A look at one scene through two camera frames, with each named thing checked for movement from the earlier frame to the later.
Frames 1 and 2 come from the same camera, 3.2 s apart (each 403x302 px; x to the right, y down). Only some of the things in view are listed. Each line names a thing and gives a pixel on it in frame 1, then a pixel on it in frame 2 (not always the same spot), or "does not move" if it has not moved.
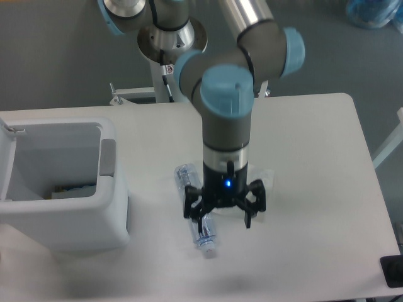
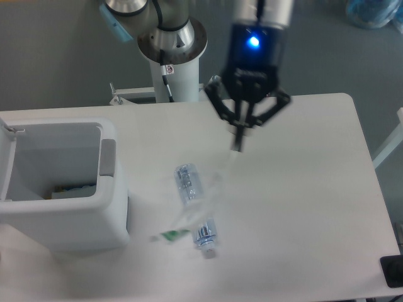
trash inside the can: x=84 y=191 does not move
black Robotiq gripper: x=223 y=189 to x=251 y=73
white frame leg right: x=395 y=142 does not move
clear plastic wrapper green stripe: x=267 y=177 to x=182 y=224
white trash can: x=36 y=153 does not move
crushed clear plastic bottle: x=187 y=176 does not move
